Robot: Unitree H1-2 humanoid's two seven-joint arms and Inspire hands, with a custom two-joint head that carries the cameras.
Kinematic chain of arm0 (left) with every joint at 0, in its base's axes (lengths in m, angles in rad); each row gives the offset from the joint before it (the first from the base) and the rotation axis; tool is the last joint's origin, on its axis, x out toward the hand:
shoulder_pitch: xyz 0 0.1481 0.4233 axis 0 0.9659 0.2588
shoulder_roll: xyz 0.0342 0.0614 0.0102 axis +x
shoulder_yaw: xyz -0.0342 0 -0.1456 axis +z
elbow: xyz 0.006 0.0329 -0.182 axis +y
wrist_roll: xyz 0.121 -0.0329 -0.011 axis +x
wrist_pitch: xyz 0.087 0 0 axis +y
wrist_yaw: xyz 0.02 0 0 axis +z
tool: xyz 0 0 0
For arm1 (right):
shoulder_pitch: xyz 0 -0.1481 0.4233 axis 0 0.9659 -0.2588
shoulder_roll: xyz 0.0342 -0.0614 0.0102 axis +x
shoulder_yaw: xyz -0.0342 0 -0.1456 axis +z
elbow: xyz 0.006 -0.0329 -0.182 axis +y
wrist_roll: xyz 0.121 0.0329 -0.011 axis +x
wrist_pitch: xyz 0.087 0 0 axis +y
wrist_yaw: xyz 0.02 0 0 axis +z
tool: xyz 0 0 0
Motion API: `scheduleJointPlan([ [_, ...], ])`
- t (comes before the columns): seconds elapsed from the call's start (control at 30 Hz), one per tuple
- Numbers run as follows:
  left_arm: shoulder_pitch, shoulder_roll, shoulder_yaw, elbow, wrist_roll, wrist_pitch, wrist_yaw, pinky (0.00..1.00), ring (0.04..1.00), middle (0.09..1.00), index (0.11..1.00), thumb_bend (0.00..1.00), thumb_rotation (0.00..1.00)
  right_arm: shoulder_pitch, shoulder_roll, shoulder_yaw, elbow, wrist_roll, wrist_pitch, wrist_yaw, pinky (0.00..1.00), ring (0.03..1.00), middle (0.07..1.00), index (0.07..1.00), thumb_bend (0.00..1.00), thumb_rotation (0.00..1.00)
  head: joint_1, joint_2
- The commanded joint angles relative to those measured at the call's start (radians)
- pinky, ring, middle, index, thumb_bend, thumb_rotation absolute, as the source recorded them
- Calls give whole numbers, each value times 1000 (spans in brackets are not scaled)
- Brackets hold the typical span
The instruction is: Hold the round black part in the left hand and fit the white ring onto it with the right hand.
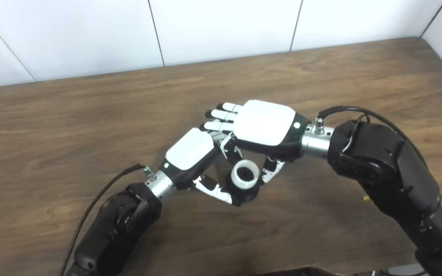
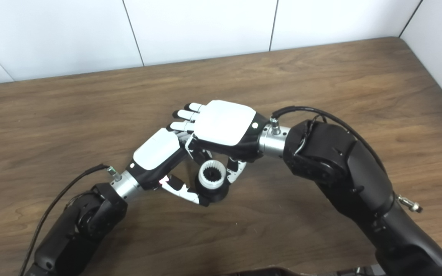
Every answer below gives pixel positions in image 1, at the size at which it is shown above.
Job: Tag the white and black left hand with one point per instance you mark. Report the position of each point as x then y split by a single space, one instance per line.
190 151

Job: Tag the dark robot body edge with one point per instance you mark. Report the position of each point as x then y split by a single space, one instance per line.
313 271

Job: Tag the white and black right hand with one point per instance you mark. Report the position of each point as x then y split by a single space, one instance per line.
265 122

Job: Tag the round black part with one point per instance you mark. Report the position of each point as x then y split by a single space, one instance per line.
249 194

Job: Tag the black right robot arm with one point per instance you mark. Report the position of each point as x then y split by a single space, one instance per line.
386 168

